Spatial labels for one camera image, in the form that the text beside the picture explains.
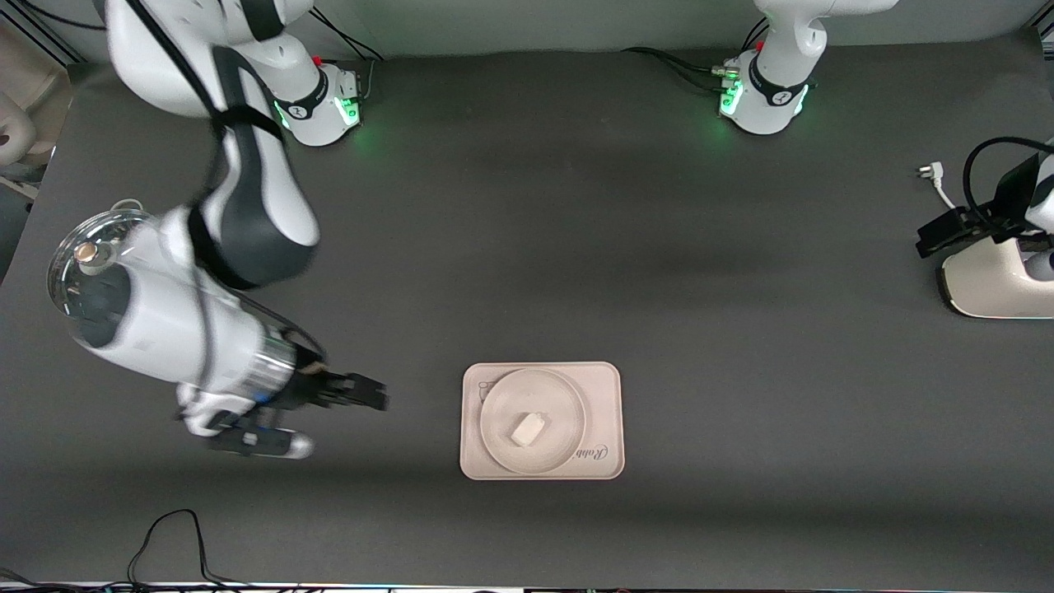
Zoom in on thin black looped cable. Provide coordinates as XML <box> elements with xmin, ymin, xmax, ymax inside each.
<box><xmin>128</xmin><ymin>509</ymin><xmax>248</xmax><ymax>587</ymax></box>

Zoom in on beige chair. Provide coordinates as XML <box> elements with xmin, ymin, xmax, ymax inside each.
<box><xmin>0</xmin><ymin>21</ymin><xmax>75</xmax><ymax>186</ymax></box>

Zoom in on glass pot lid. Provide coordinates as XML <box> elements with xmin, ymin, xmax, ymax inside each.
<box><xmin>47</xmin><ymin>208</ymin><xmax>166</xmax><ymax>347</ymax></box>

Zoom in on black left arm base cables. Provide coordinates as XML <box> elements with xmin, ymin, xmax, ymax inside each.
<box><xmin>622</xmin><ymin>47</ymin><xmax>742</xmax><ymax>93</ymax></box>

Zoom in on white toaster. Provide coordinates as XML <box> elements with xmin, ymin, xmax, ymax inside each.
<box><xmin>939</xmin><ymin>239</ymin><xmax>1054</xmax><ymax>320</ymax></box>

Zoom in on round cream plate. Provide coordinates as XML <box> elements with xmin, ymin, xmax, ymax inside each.
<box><xmin>480</xmin><ymin>368</ymin><xmax>587</xmax><ymax>475</ymax></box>

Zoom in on small white steamed bun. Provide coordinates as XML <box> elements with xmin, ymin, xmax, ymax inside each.
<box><xmin>509</xmin><ymin>413</ymin><xmax>548</xmax><ymax>448</ymax></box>

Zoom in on white toaster cable with plug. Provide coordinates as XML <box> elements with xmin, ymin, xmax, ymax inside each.
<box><xmin>916</xmin><ymin>163</ymin><xmax>960</xmax><ymax>211</ymax></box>

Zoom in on cream rectangular rabbit tray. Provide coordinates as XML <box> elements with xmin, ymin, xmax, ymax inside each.
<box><xmin>459</xmin><ymin>362</ymin><xmax>626</xmax><ymax>481</ymax></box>

